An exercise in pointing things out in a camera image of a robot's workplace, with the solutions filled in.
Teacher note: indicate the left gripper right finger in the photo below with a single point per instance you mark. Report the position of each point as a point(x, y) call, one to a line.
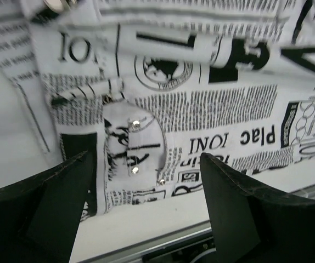
point(254, 222)

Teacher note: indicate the newspaper print trousers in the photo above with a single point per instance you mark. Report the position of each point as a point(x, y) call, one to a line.
point(148, 86)

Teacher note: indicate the aluminium mounting rail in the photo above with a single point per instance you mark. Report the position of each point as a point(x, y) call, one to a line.
point(129, 234)

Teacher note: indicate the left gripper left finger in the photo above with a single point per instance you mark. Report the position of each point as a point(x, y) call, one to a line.
point(39, 216)

